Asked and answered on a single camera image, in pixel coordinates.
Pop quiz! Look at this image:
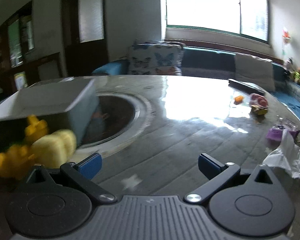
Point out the yellow plush chick toy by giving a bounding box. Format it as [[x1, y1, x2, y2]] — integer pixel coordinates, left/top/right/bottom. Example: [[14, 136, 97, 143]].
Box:
[[30, 129, 77, 168]]

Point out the white beige cushion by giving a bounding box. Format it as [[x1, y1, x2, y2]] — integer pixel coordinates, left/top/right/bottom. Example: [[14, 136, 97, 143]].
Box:
[[235, 53, 275, 92]]

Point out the small orange toy piece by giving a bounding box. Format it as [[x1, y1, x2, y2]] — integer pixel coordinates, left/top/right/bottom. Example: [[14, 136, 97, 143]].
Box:
[[234, 95, 244, 105]]

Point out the dark wooden door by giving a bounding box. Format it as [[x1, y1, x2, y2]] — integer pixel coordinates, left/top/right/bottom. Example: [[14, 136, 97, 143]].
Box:
[[61, 0, 109, 76]]

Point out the black cardboard box white inside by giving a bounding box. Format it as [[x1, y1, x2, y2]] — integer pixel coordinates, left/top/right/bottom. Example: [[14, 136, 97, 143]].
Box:
[[0, 77, 99, 151]]

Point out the round black induction cooker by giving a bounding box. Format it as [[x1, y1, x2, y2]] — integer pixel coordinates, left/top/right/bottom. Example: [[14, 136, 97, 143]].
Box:
[[76, 93, 153, 158]]

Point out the dark wooden shelf cabinet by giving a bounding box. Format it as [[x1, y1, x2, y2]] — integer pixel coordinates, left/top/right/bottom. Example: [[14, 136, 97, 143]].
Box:
[[0, 1, 64, 94]]

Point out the window with green frame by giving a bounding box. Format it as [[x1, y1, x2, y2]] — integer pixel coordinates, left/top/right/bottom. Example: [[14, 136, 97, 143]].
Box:
[[166, 0, 269, 43]]

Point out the black remote control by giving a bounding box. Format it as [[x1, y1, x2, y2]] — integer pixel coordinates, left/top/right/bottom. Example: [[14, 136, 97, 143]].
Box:
[[228, 79, 265, 96]]

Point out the pink toy car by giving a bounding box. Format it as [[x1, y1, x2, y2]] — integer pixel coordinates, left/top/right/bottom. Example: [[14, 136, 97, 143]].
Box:
[[249, 93, 268, 116]]

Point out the crumpled white tissue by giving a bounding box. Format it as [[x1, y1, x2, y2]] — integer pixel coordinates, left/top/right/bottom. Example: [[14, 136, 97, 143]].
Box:
[[262, 129, 300, 179]]

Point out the orange rubber duck toy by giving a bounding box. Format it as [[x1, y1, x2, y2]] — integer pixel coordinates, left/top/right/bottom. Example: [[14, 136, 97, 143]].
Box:
[[0, 115, 49, 180]]

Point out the butterfly print cushion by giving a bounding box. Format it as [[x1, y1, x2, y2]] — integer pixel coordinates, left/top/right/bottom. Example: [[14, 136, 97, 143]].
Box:
[[128, 43, 184, 76]]

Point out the blue sofa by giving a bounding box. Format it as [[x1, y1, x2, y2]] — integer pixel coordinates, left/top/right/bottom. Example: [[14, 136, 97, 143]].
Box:
[[92, 47, 300, 119]]

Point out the stuffed toys pile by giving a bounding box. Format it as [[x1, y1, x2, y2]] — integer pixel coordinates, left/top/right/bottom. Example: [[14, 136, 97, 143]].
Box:
[[283, 58, 300, 85]]

